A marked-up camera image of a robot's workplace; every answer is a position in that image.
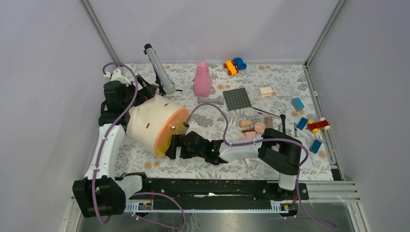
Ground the cream round drawer organizer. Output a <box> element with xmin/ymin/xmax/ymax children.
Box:
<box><xmin>126</xmin><ymin>95</ymin><xmax>189</xmax><ymax>158</ymax></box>

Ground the pink square compact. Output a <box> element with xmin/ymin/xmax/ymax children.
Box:
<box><xmin>245</xmin><ymin>131</ymin><xmax>256</xmax><ymax>139</ymax></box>

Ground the eyeshadow palette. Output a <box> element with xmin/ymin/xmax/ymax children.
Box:
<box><xmin>248</xmin><ymin>115</ymin><xmax>274</xmax><ymax>128</ymax></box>

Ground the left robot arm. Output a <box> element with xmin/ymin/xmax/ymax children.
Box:
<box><xmin>72</xmin><ymin>69</ymin><xmax>157</xmax><ymax>219</ymax></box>

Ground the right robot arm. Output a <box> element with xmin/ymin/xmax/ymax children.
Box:
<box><xmin>165</xmin><ymin>128</ymin><xmax>304</xmax><ymax>199</ymax></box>

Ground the beige makeup sponge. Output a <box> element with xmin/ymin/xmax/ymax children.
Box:
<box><xmin>239</xmin><ymin>119</ymin><xmax>251</xmax><ymax>128</ymax></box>

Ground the black makeup brush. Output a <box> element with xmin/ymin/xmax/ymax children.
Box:
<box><xmin>251</xmin><ymin>106</ymin><xmax>286</xmax><ymax>133</ymax></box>

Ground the grey microphone on stand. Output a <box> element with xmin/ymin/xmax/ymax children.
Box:
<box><xmin>144</xmin><ymin>43</ymin><xmax>181</xmax><ymax>96</ymax></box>

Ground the pink cone bottle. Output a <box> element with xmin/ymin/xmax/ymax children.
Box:
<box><xmin>193</xmin><ymin>61</ymin><xmax>213</xmax><ymax>98</ymax></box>

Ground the grey lego baseplate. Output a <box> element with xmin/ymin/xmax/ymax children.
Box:
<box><xmin>222</xmin><ymin>87</ymin><xmax>251</xmax><ymax>111</ymax></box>

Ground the orange and blue toy car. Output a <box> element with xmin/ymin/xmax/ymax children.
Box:
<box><xmin>223</xmin><ymin>58</ymin><xmax>247</xmax><ymax>76</ymax></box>

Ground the beige lego brick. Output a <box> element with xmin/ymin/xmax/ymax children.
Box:
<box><xmin>259</xmin><ymin>87</ymin><xmax>274</xmax><ymax>97</ymax></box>

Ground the light blue lego brick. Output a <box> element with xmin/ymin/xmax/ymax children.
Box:
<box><xmin>291</xmin><ymin>97</ymin><xmax>305</xmax><ymax>112</ymax></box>

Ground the blue lego brick lower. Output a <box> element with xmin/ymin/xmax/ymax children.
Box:
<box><xmin>309</xmin><ymin>139</ymin><xmax>322</xmax><ymax>154</ymax></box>

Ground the red yellow toy car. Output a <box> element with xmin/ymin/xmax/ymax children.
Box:
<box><xmin>307</xmin><ymin>117</ymin><xmax>330</xmax><ymax>133</ymax></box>

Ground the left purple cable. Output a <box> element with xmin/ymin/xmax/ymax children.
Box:
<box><xmin>91</xmin><ymin>62</ymin><xmax>188</xmax><ymax>230</ymax></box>

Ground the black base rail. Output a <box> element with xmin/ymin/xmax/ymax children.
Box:
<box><xmin>131</xmin><ymin>178</ymin><xmax>309</xmax><ymax>211</ymax></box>

